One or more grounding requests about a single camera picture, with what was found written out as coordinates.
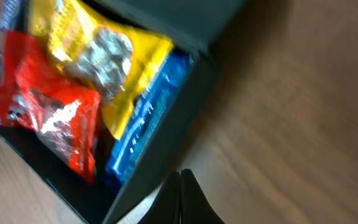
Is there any blue Oreo cookie pack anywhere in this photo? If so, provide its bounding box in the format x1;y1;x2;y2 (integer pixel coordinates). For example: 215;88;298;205
101;52;193;194

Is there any red Hacks candy bag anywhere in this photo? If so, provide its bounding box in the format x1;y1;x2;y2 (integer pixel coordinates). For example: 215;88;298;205
0;30;100;184

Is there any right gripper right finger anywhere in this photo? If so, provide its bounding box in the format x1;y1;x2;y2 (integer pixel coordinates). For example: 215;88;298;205
180;169;224;224

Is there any yellow Hacks candy bag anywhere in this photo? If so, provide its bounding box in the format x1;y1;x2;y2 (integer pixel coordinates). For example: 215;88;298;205
27;0;173;139

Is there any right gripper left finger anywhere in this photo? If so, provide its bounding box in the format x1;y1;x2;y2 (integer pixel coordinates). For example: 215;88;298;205
138;171;180;224

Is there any dark green gift box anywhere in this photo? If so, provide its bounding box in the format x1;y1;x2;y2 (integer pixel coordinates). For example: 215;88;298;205
0;0;245;223

